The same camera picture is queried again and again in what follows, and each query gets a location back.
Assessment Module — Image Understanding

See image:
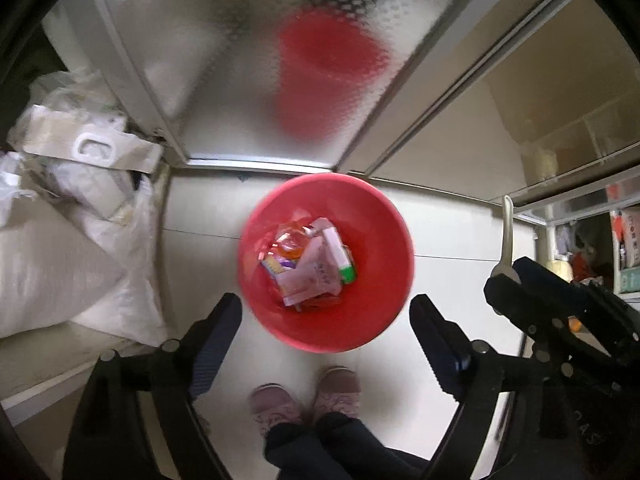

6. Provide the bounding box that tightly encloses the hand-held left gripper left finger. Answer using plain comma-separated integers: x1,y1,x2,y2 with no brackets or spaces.
62,292,244,480

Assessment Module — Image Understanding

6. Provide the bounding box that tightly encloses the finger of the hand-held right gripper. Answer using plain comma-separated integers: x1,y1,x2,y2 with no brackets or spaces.
483,272,576,363
512,256,601,322

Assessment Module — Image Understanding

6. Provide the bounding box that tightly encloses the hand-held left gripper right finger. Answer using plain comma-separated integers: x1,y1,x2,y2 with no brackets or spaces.
409,294,532,480

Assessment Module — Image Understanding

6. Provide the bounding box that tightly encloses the white plastic spoon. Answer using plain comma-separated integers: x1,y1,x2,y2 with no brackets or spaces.
489,195,517,281

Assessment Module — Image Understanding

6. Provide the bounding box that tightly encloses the red plastic bin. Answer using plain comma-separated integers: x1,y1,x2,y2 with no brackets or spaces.
237,172,416,352

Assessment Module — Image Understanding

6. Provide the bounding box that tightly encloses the pale yellow roll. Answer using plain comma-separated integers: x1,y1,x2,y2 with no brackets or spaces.
544,255,574,282

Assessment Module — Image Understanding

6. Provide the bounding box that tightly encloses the white shelf unit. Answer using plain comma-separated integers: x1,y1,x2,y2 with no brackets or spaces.
514,175,640,307

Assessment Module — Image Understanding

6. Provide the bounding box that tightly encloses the person's left pink shoe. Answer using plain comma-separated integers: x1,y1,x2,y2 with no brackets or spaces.
248,383,306,439

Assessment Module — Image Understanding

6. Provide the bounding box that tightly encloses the person's pink shoe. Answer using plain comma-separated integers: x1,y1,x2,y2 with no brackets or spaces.
313,367,362,422
248,383,306,439

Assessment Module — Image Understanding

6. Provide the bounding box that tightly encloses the orange and white box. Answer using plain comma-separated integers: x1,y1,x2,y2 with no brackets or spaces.
612,206,640,269

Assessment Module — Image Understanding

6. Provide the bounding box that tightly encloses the small striped packet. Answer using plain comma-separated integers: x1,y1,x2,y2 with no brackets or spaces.
259,254,287,279

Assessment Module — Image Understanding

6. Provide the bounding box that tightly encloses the person's right pink shoe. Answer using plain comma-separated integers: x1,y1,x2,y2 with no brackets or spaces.
313,367,362,422

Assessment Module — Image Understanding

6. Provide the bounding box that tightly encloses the person's right leg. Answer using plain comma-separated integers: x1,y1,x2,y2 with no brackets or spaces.
315,411,437,480

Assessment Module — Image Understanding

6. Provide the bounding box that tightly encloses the person's leg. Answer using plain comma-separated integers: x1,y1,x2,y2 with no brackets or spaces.
315,411,437,480
262,421,353,480

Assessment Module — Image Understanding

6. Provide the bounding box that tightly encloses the pink wrapper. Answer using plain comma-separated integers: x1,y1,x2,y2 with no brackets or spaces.
276,244,342,307

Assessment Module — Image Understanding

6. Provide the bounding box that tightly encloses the orange plastic bottle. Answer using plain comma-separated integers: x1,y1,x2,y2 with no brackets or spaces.
272,220,314,262

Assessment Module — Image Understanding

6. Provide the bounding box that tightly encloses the person's left leg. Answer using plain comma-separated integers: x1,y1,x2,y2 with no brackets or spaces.
262,421,353,480

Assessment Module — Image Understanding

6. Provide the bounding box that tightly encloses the white and green tube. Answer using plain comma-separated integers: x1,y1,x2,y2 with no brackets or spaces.
320,226,358,284

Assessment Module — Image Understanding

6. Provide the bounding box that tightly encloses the white woven sack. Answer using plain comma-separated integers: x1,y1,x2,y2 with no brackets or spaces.
0,179,167,349

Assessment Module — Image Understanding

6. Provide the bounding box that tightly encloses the frosted glass door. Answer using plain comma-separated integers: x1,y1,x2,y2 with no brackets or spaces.
87,0,483,171

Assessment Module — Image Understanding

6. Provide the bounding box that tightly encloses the clear plastic bag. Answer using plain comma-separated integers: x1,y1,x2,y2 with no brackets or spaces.
10,69,132,137

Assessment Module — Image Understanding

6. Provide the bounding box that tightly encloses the blurred red bucket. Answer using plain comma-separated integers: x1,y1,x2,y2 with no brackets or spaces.
272,9,392,137

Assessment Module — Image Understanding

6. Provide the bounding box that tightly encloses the cardboard box with white handle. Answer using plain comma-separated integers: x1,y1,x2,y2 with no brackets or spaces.
9,104,164,172

